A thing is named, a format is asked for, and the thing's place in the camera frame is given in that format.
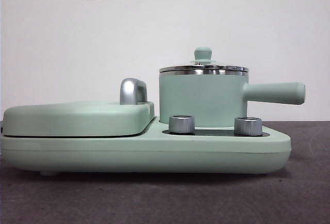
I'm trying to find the glass pot lid green knob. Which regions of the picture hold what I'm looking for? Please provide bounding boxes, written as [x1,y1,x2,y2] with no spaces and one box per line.
[158,47,250,76]

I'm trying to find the silver control knob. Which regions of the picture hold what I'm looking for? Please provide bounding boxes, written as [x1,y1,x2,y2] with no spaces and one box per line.
[234,116,263,136]
[168,115,196,135]

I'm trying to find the black control panel strip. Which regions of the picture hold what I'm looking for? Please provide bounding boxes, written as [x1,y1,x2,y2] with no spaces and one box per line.
[161,128,264,137]

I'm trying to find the mint green breakfast machine base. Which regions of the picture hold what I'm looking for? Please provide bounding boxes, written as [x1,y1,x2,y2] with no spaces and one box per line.
[0,123,292,177]

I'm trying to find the mint green griddle cover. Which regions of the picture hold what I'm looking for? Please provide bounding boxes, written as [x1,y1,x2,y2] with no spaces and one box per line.
[2,101,156,138]

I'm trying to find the mint green pot with handle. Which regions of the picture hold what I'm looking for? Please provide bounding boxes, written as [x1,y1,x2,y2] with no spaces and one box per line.
[158,69,307,129]

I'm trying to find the silver griddle cover handle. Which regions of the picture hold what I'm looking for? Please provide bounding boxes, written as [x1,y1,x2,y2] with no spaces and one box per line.
[119,77,149,105]

